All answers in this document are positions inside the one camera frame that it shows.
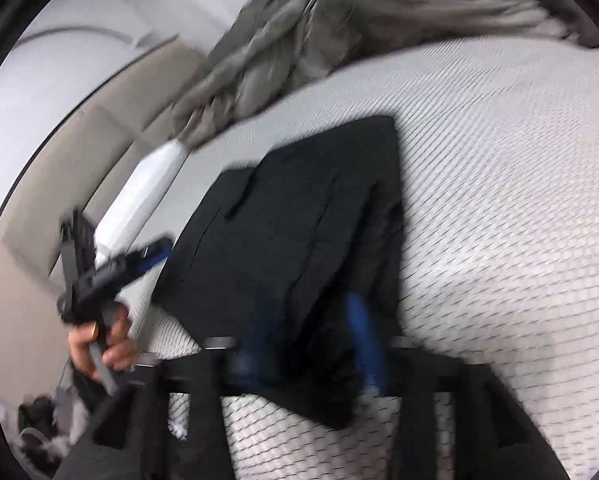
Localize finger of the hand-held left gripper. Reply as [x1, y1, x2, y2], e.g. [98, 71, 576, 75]
[130, 236, 174, 273]

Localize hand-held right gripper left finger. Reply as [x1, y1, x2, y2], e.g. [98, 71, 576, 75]
[54, 295, 283, 480]

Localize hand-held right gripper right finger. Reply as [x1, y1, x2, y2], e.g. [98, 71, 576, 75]
[347, 292, 573, 480]

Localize black pants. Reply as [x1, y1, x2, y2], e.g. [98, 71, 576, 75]
[152, 116, 405, 430]

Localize person's left hand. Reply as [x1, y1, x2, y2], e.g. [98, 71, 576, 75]
[68, 305, 133, 381]

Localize white pillow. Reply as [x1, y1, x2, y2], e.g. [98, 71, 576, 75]
[94, 141, 188, 268]

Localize beige padded headboard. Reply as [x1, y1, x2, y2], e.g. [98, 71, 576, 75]
[0, 42, 200, 411]

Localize dark clutter pile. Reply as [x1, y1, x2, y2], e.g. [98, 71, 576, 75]
[17, 385, 90, 466]

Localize grey duvet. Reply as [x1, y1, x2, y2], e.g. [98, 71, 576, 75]
[172, 0, 599, 148]

